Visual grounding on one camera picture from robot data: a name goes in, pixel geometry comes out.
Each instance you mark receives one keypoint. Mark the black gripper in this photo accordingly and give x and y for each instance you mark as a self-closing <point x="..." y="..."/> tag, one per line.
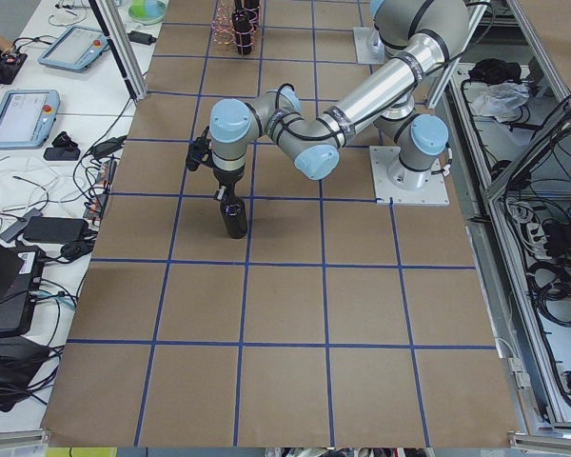
<point x="226" y="179"/>

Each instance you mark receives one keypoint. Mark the dark wine bottle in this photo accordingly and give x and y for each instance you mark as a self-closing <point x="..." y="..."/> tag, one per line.
<point x="233" y="211"/>
<point x="244" y="20"/>

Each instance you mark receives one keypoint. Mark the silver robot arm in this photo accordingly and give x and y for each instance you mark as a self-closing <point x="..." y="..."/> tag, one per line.
<point x="376" y="43"/>
<point x="422" y="36"/>

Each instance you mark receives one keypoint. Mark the dark wine bottle in basket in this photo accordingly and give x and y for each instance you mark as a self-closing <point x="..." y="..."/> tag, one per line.
<point x="244" y="20"/>

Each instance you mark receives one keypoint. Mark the green bowl with blocks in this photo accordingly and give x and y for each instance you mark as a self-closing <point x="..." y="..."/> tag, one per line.
<point x="147" y="12"/>

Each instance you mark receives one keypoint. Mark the black power adapter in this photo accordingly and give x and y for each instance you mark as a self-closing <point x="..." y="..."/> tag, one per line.
<point x="54" y="230"/>

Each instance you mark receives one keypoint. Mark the far blue teach pendant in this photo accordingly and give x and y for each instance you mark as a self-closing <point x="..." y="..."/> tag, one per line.
<point x="75" y="49"/>

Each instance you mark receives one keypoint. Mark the blue teach pendant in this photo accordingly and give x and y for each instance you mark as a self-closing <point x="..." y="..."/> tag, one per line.
<point x="27" y="117"/>
<point x="75" y="49"/>

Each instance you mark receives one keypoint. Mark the near blue teach pendant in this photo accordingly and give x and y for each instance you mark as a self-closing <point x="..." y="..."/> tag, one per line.
<point x="27" y="117"/>

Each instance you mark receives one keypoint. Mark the black laptop computer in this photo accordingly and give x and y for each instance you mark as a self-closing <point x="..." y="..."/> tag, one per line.
<point x="20" y="275"/>

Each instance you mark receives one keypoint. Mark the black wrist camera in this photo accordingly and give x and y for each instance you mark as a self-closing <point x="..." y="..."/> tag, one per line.
<point x="199" y="153"/>

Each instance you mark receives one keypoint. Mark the aluminium frame post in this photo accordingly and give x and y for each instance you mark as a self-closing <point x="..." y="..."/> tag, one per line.
<point x="111" y="24"/>

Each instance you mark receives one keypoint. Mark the copper wire wine basket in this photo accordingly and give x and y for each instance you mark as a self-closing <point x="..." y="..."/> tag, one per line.
<point x="222" y="26"/>

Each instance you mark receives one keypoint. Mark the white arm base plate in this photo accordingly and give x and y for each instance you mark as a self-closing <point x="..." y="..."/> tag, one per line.
<point x="363" y="53"/>
<point x="394" y="184"/>

